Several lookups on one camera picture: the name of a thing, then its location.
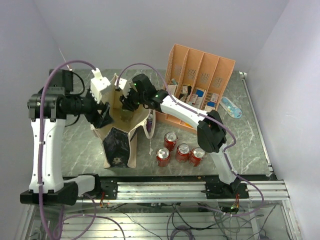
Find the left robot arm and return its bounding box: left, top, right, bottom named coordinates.
left=20, top=68, right=113, bottom=206

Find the red soda can right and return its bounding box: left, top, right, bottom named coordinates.
left=188, top=147, right=206, bottom=167

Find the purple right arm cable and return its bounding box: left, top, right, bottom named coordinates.
left=115, top=62, right=265, bottom=217

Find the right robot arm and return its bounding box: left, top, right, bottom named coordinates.
left=114, top=73, right=241, bottom=198

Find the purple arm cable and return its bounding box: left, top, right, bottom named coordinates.
left=38, top=59, right=98, bottom=240
left=115, top=62, right=265, bottom=217

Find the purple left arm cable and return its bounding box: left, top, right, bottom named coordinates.
left=38, top=59, right=98, bottom=240

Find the cream canvas tote bag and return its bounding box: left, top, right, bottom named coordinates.
left=90, top=72, right=156, bottom=170

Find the red soda can middle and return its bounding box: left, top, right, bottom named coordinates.
left=175, top=143, right=191, bottom=163

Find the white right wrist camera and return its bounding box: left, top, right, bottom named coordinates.
left=114, top=77, right=131, bottom=98

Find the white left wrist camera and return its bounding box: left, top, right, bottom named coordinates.
left=89, top=68, right=112, bottom=104

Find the red soda can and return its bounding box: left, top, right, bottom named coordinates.
left=188, top=147, right=206, bottom=167
left=175, top=143, right=191, bottom=163
left=163, top=131, right=178, bottom=152
left=156, top=147, right=170, bottom=167

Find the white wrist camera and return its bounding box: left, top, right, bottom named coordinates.
left=114, top=77, right=131, bottom=98
left=89, top=68, right=112, bottom=104

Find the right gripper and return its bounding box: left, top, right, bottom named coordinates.
left=119, top=86, right=147, bottom=112

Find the white box right slot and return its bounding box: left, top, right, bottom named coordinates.
left=204, top=105, right=216, bottom=118

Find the white red medicine box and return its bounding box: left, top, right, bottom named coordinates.
left=167, top=84, right=177, bottom=96

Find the red soda can rear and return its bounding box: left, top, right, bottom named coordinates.
left=163, top=131, right=178, bottom=152

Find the blue toothbrush blister pack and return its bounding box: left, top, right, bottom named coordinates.
left=220, top=96, right=243, bottom=119

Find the red soda can left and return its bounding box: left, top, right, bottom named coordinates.
left=156, top=147, right=170, bottom=167

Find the aluminium mounting rail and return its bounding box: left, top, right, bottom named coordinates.
left=62, top=181, right=288, bottom=204

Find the orange plastic desk organizer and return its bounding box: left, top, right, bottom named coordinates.
left=151, top=44, right=236, bottom=138

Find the purple soda can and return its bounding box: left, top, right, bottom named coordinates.
left=146, top=113, right=153, bottom=133

